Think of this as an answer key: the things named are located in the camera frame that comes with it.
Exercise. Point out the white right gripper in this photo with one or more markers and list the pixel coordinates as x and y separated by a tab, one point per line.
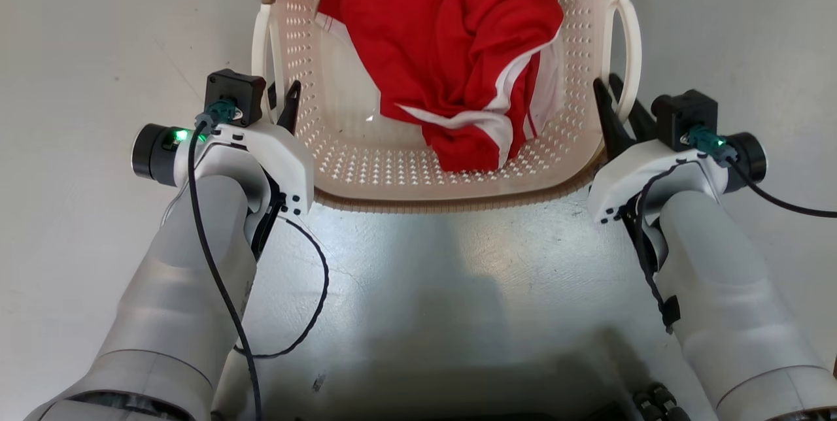
628	172

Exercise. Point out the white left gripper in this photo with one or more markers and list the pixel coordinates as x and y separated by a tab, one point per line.
284	156

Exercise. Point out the pale pink plastic laundry basket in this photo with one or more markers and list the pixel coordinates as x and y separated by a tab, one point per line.
366	166

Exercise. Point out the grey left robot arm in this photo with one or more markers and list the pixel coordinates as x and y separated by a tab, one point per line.
176	303

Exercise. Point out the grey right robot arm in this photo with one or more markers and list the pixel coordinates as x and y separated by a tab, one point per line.
726	297

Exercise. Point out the black connectors on robot base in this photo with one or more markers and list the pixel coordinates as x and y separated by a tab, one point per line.
657	403

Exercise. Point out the red garment with white stripes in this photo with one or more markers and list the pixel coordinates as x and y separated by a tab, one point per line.
451	35

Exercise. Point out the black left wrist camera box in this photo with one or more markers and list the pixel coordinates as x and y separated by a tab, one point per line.
234	91

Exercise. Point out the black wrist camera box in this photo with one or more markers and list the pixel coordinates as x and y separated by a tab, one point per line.
683	114
234	91

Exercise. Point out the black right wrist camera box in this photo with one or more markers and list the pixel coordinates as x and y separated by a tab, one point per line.
683	114

